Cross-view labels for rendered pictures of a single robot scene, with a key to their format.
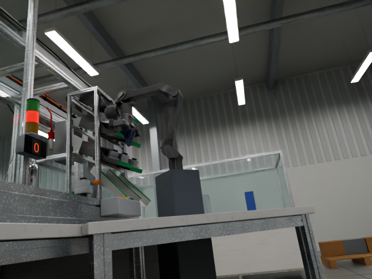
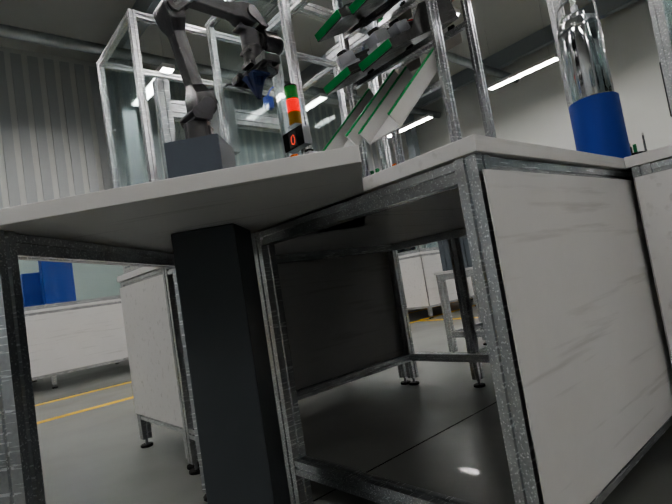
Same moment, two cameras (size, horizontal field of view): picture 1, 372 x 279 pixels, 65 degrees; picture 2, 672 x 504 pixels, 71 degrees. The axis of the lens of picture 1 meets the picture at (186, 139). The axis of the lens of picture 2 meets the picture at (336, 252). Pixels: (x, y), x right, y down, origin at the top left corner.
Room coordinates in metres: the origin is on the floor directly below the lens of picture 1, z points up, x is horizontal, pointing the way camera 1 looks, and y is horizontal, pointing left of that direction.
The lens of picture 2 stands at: (2.22, -0.72, 0.64)
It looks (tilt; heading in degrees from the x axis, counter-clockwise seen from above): 4 degrees up; 128
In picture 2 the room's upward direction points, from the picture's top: 9 degrees counter-clockwise
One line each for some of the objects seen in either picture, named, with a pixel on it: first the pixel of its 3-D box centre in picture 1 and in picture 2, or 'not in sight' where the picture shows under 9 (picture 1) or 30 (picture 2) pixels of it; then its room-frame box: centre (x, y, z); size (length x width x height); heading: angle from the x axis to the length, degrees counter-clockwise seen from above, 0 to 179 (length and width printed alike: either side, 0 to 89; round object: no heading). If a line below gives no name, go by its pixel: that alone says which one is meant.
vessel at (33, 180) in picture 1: (28, 177); (582, 48); (2.00, 1.14, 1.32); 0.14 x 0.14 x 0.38
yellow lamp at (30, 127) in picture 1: (31, 129); (295, 119); (1.10, 0.62, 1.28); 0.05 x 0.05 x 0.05
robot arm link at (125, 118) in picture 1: (127, 123); (253, 61); (1.27, 0.27, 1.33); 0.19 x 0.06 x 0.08; 169
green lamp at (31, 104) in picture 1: (32, 107); (291, 93); (1.10, 0.62, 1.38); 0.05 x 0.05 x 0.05
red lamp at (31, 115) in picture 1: (32, 118); (293, 106); (1.10, 0.62, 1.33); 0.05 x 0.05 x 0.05
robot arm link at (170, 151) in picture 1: (173, 153); (196, 113); (1.23, 0.06, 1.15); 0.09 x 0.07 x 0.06; 170
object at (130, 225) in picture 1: (175, 226); (230, 222); (1.28, 0.09, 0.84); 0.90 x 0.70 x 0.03; 124
